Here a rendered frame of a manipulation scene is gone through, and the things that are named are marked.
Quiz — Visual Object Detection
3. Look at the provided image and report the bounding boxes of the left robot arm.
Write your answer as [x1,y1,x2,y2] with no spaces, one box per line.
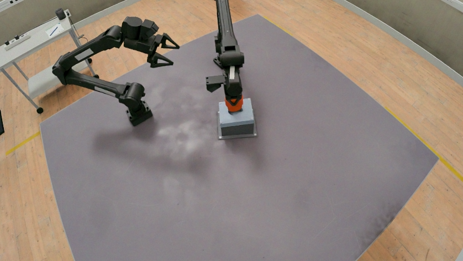
[206,0,244,96]

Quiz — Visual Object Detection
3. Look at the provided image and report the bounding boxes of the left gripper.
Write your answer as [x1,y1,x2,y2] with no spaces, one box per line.
[225,93,242,106]

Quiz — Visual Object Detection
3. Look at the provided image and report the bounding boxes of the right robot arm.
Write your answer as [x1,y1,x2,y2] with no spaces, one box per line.
[52,16,159,122]

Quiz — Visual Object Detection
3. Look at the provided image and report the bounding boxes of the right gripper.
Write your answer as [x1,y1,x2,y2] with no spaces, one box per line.
[135,33,180,68]

